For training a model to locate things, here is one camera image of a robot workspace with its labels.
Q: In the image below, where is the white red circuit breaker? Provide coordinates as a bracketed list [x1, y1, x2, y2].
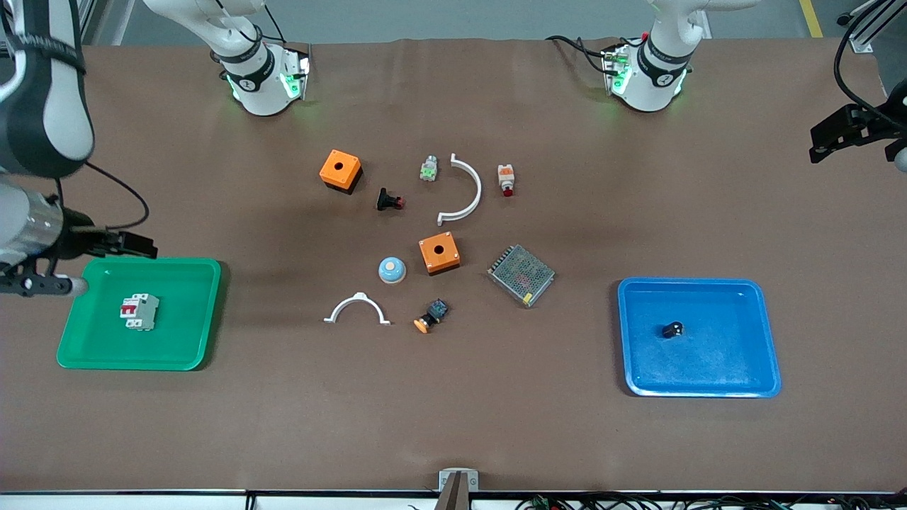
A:
[119, 293, 160, 332]

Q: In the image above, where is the green plastic tray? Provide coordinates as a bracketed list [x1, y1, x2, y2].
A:
[57, 256, 222, 371]

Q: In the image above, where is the silver left base connector plate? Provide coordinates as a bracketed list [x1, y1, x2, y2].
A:
[602, 44, 633, 96]

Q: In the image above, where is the silver base connector plate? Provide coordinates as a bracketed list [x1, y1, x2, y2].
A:
[282, 46, 311, 101]
[602, 44, 633, 96]

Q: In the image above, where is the silver right base connector plate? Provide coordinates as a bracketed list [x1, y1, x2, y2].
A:
[282, 46, 311, 101]

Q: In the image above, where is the blue plastic tray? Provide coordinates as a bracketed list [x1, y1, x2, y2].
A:
[617, 278, 782, 398]

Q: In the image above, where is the metal mesh power supply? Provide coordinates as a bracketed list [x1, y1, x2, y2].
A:
[487, 244, 556, 308]

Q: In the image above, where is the aluminium frame profile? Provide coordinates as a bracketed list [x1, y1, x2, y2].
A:
[838, 0, 890, 55]
[74, 0, 100, 47]

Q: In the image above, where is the small white curved bracket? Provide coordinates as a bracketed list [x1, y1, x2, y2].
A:
[324, 292, 392, 326]

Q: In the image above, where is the black base cable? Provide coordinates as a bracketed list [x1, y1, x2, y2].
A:
[546, 34, 612, 76]

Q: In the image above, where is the orange mushroom button switch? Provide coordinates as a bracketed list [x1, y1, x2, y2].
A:
[413, 298, 449, 334]

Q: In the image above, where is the large white curved bracket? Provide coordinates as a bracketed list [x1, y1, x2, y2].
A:
[436, 153, 483, 227]

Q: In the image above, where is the grey metal edge bracket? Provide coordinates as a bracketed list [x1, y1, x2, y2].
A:
[439, 468, 480, 492]

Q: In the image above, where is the brown wedge post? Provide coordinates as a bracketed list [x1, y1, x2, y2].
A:
[434, 472, 473, 510]

